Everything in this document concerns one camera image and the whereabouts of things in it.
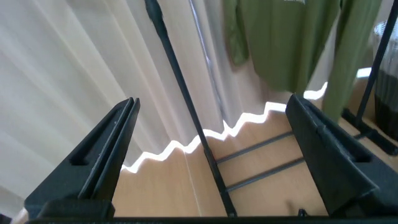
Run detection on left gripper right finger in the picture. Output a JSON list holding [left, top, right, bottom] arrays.
[[285, 94, 398, 217]]

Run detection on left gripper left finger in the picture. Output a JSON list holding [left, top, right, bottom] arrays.
[[24, 96, 141, 218]]

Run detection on green printed t-shirt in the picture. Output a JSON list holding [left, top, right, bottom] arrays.
[[222, 0, 382, 123]]

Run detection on black clothes rack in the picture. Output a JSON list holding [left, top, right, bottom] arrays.
[[144, 0, 398, 218]]

